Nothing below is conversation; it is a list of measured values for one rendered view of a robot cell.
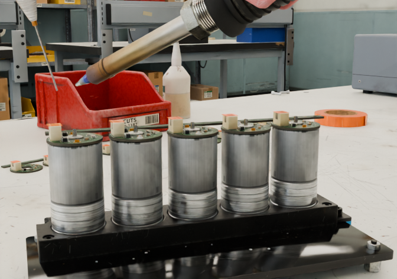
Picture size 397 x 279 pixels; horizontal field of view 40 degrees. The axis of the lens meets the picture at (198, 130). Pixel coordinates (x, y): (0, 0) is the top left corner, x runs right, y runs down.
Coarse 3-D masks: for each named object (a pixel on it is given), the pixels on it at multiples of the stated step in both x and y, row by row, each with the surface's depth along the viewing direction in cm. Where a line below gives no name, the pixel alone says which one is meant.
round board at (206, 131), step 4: (184, 128) 27; (200, 128) 27; (204, 128) 27; (208, 128) 27; (212, 128) 27; (168, 132) 26; (172, 132) 26; (180, 132) 26; (184, 132) 26; (188, 132) 26; (192, 132) 26; (204, 132) 26; (208, 132) 26; (212, 132) 26; (216, 132) 26; (176, 136) 25; (180, 136) 25; (184, 136) 25; (188, 136) 25; (192, 136) 25; (196, 136) 25; (200, 136) 25; (204, 136) 25; (208, 136) 25
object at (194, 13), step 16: (192, 0) 20; (192, 16) 20; (208, 16) 19; (160, 32) 21; (176, 32) 20; (192, 32) 20; (208, 32) 20; (128, 48) 21; (144, 48) 21; (160, 48) 21; (96, 64) 22; (112, 64) 22; (128, 64) 22; (96, 80) 22
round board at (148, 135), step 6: (126, 132) 26; (144, 132) 26; (150, 132) 26; (156, 132) 26; (114, 138) 25; (120, 138) 25; (126, 138) 25; (132, 138) 25; (138, 138) 25; (144, 138) 25; (150, 138) 25; (156, 138) 25
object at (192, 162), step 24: (168, 144) 26; (192, 144) 25; (216, 144) 26; (168, 168) 26; (192, 168) 26; (216, 168) 26; (168, 192) 27; (192, 192) 26; (216, 192) 27; (192, 216) 26
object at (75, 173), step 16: (48, 144) 24; (96, 144) 24; (48, 160) 24; (64, 160) 24; (80, 160) 24; (96, 160) 24; (64, 176) 24; (80, 176) 24; (96, 176) 24; (64, 192) 24; (80, 192) 24; (96, 192) 24; (64, 208) 24; (80, 208) 24; (96, 208) 25; (64, 224) 24; (80, 224) 24; (96, 224) 25
